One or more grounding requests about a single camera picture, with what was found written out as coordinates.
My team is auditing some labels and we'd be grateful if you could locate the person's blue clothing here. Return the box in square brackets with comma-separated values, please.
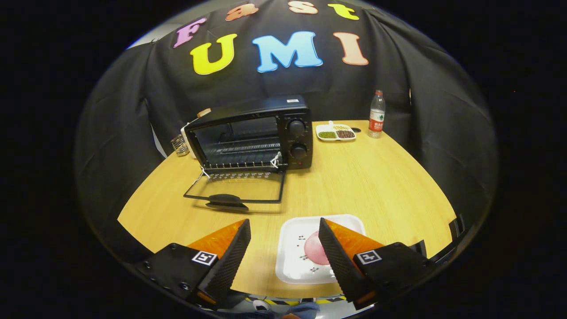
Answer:
[241, 301, 322, 319]

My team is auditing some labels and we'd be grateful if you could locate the white bread toaster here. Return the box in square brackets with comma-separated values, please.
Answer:
[180, 113, 209, 159]

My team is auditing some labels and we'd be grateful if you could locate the wire mesh holder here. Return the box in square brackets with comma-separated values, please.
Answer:
[171, 134, 190, 157]

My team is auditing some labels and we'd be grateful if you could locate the pink ham slice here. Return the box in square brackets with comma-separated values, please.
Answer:
[304, 230, 330, 266]

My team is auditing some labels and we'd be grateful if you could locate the clear water bottle red label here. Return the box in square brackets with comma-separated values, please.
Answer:
[368, 90, 386, 139]

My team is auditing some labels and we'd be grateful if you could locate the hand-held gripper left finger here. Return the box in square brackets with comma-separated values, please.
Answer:
[133, 218, 252, 311]

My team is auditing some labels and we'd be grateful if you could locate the black chair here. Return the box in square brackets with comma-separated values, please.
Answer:
[410, 214, 466, 266]

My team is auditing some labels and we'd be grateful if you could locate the white square plate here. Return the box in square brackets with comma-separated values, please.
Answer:
[275, 214, 366, 285]

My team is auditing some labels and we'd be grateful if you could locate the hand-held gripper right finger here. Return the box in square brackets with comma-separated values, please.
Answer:
[318, 217, 439, 311]

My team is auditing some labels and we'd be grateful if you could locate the black toaster oven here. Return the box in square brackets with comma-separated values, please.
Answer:
[183, 94, 314, 212]

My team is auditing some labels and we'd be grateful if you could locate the white divided dish with beans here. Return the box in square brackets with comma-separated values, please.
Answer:
[315, 121, 357, 142]

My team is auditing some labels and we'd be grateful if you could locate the black backdrop cloth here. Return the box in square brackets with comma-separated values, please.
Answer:
[73, 0, 499, 266]

